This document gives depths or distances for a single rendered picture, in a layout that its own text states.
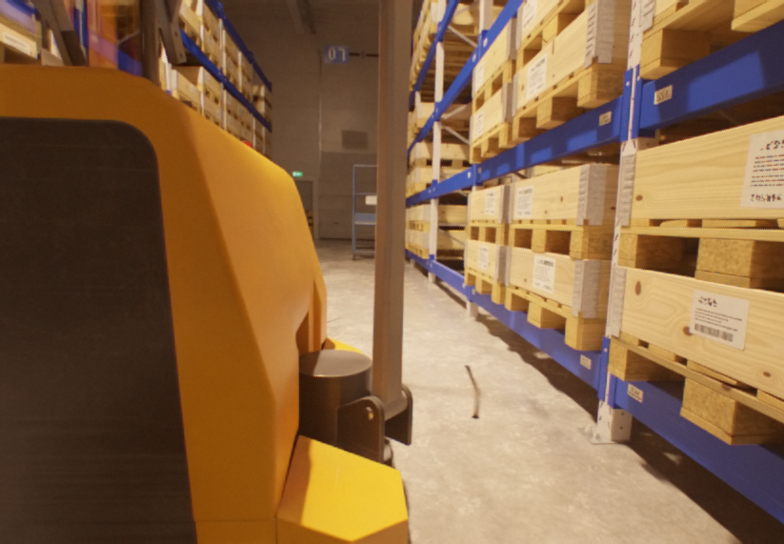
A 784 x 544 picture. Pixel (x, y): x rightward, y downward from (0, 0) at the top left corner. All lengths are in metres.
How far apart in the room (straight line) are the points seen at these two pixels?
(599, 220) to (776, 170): 0.71
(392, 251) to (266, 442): 0.38
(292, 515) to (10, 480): 0.32
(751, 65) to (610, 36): 0.62
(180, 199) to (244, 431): 0.27
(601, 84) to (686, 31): 0.33
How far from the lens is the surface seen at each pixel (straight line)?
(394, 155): 0.76
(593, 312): 1.72
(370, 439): 0.83
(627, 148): 1.64
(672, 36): 1.52
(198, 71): 6.86
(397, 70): 0.80
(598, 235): 1.70
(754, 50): 1.33
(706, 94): 1.40
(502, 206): 2.49
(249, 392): 0.53
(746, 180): 1.16
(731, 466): 1.33
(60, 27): 0.71
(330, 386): 0.85
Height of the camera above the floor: 0.74
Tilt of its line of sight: 7 degrees down
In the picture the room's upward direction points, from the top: 1 degrees clockwise
